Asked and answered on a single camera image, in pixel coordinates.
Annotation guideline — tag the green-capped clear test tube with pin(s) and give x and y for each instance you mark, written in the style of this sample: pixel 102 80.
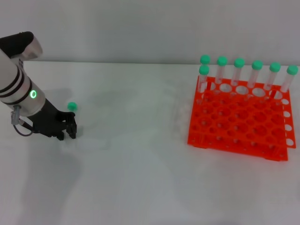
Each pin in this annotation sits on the green-capped clear test tube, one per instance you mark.
pixel 222 61
pixel 204 69
pixel 72 106
pixel 205 58
pixel 239 62
pixel 292 69
pixel 257 65
pixel 275 67

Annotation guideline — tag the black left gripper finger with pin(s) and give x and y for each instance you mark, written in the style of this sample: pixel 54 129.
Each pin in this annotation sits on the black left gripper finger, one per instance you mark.
pixel 72 127
pixel 61 136

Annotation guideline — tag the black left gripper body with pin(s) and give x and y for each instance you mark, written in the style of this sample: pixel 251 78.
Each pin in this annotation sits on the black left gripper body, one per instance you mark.
pixel 47 122

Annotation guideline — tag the orange plastic test tube rack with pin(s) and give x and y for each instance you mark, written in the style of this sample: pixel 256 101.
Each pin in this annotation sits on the orange plastic test tube rack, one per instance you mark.
pixel 246 117

